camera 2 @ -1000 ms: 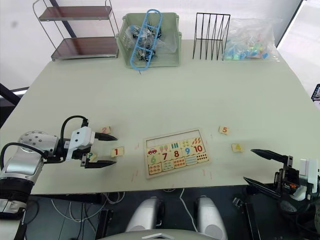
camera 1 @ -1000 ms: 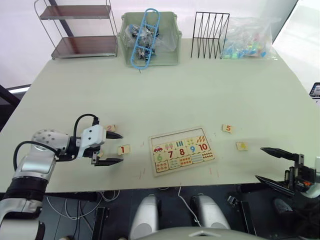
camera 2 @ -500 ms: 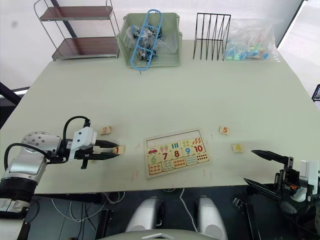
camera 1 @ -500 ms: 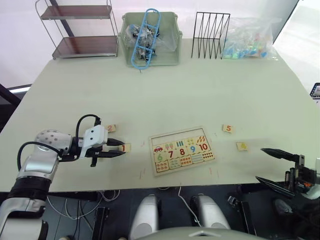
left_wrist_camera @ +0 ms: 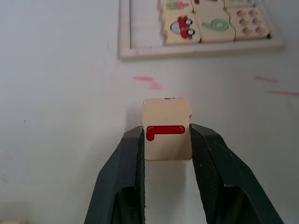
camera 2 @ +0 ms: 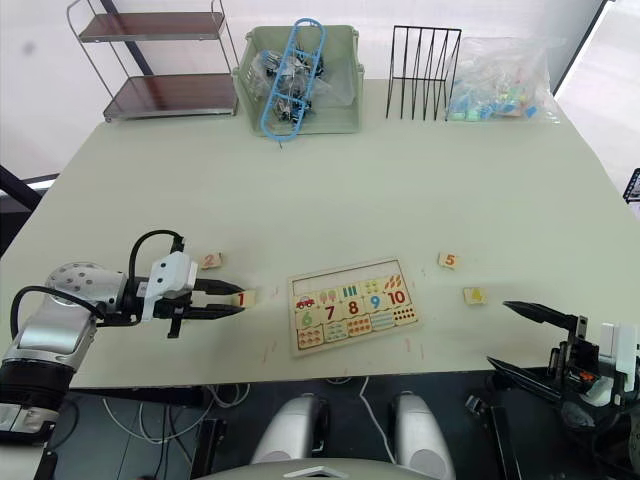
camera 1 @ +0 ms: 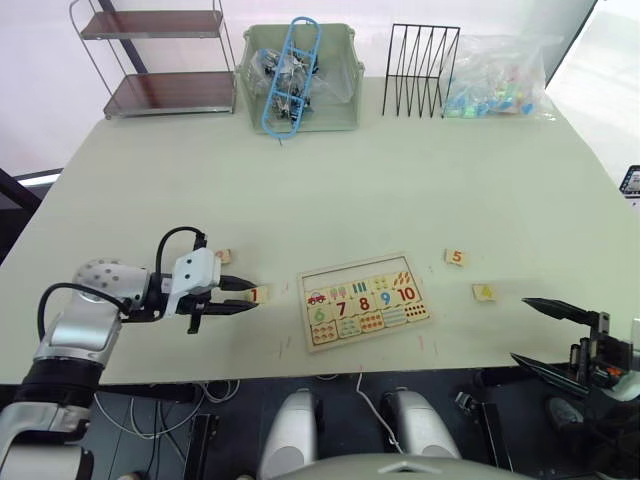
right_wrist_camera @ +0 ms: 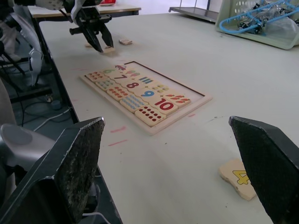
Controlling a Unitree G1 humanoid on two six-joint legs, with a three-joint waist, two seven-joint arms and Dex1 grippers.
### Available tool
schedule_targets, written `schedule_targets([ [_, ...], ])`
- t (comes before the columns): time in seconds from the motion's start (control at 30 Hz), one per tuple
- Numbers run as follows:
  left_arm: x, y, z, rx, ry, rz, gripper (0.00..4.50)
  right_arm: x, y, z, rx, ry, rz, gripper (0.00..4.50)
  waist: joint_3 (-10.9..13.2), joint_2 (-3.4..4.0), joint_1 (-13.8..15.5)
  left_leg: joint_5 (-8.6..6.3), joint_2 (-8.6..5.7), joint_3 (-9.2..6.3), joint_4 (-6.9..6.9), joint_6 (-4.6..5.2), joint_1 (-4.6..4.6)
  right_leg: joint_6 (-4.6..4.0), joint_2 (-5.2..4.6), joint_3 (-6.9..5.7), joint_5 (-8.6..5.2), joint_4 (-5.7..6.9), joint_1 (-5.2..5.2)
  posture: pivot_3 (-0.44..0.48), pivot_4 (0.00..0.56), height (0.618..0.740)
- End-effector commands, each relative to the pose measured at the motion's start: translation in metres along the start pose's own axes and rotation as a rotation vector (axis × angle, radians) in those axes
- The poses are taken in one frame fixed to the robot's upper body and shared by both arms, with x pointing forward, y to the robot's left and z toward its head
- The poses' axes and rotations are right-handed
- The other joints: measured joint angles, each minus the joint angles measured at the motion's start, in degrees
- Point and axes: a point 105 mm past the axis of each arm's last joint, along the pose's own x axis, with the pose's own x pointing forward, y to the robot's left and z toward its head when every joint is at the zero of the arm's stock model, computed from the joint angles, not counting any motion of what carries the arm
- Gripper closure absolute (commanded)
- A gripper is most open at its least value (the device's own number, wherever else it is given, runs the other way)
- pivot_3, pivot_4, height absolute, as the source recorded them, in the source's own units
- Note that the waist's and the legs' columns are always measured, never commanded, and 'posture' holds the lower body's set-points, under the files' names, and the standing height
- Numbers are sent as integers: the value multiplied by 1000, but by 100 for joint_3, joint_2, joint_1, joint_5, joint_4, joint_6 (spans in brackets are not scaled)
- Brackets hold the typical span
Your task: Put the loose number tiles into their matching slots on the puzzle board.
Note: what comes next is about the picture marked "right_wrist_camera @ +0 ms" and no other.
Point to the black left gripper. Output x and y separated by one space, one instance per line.
90 19

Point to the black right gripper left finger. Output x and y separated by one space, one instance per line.
70 168

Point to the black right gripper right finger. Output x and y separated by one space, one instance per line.
271 163

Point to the plain wooden puzzle tile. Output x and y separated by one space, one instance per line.
125 42
109 51
88 45

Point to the green number 6 tile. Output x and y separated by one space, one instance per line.
108 71

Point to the yellow number 4 tile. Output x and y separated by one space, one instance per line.
236 179

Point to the dark number 7 tile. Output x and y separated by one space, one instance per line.
120 77

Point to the dark red number 8 tile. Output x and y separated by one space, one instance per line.
132 85

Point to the blue number 9 tile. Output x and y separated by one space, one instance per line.
147 94

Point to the red number 10 tile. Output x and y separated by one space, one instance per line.
164 105

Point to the wooden number puzzle board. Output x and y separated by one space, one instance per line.
187 93

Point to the wooden background table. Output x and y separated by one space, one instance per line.
116 9

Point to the red car picture tile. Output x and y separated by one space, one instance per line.
120 67

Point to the orange dots count tile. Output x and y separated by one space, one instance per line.
94 76

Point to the red object on table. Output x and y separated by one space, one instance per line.
108 2

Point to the light blue shapes count tile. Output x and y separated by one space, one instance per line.
105 84

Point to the ice cream picture tile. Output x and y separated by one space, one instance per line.
133 73

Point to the silver robot body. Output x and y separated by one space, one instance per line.
21 144

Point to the red strawberries count tile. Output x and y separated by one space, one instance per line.
117 92

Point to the blue stripes picture tile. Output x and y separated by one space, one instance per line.
145 80

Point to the white grey chair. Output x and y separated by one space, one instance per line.
32 42

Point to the blue fish count tile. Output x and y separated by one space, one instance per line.
133 103

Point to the yellow green shapes picture tile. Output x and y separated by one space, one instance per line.
159 88

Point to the dark red dots count tile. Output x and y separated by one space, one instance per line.
150 114

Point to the orange carrots picture tile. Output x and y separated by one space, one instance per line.
177 98

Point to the grey metal shelf tray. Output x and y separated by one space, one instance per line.
196 12

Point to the light green plastic basket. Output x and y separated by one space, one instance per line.
282 43

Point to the clear plastic bag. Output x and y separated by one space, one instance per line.
282 28

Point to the blue plastic clothes hanger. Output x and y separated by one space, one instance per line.
236 19

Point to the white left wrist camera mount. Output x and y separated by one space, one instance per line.
76 10

